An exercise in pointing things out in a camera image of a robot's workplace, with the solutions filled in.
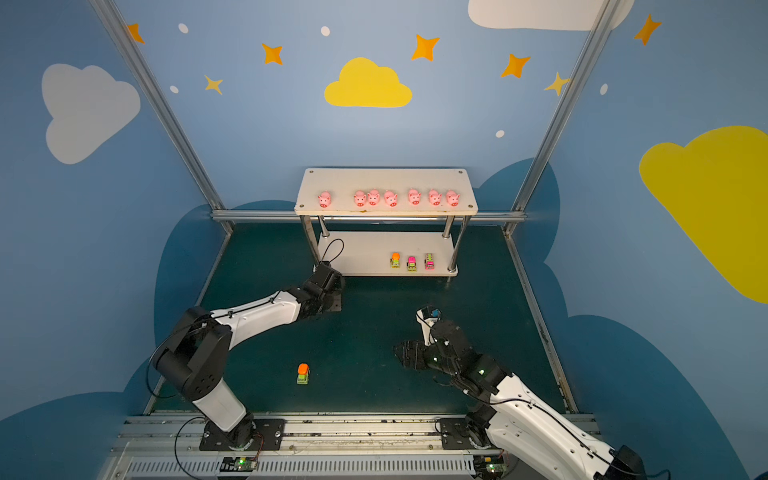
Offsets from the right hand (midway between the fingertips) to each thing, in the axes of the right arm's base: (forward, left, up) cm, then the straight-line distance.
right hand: (408, 343), depth 78 cm
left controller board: (-28, +40, -11) cm, 50 cm away
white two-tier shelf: (+37, +16, -6) cm, 41 cm away
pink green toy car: (+30, -1, -5) cm, 30 cm away
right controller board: (-25, -21, -13) cm, 35 cm away
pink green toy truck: (+32, -7, -5) cm, 33 cm away
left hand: (+17, +21, -6) cm, 28 cm away
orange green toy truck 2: (-7, +29, -10) cm, 31 cm away
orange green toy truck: (+31, +5, -4) cm, 32 cm away
